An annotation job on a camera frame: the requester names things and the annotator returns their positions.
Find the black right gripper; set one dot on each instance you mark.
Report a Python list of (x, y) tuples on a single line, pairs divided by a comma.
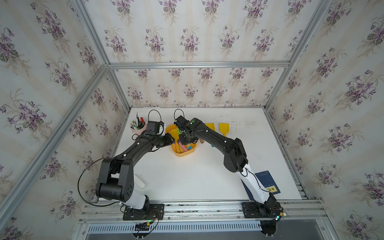
[(183, 142)]

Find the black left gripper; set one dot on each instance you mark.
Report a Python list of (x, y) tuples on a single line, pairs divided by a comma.
[(167, 140)]

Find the purple shovel pink handle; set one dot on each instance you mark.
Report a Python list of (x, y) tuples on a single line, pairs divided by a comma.
[(183, 148)]

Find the yellow plastic storage box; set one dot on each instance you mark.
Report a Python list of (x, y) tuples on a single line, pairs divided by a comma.
[(178, 148)]

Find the yellow shovel yellow handle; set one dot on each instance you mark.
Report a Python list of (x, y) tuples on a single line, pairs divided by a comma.
[(211, 126)]

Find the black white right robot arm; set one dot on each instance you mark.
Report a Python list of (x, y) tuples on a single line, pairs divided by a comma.
[(235, 161)]

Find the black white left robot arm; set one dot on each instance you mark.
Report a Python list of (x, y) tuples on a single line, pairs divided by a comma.
[(116, 176)]

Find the pink pen holder cup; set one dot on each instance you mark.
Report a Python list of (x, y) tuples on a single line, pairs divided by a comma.
[(138, 125)]

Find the white remote control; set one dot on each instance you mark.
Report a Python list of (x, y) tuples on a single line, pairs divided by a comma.
[(140, 182)]

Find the blue booklet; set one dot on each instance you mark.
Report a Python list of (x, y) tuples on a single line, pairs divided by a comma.
[(268, 181)]

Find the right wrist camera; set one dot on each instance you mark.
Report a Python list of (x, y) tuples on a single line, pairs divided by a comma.
[(181, 123)]

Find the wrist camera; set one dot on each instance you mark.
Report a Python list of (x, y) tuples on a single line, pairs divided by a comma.
[(154, 128), (181, 123)]

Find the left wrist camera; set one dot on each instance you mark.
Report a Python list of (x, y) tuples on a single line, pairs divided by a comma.
[(154, 128)]

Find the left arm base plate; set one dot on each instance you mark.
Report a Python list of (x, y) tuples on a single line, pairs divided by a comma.
[(149, 213)]

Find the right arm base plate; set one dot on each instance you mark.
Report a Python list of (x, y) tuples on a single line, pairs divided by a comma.
[(254, 210)]

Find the aluminium rail frame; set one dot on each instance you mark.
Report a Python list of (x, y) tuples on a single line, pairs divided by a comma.
[(198, 217)]

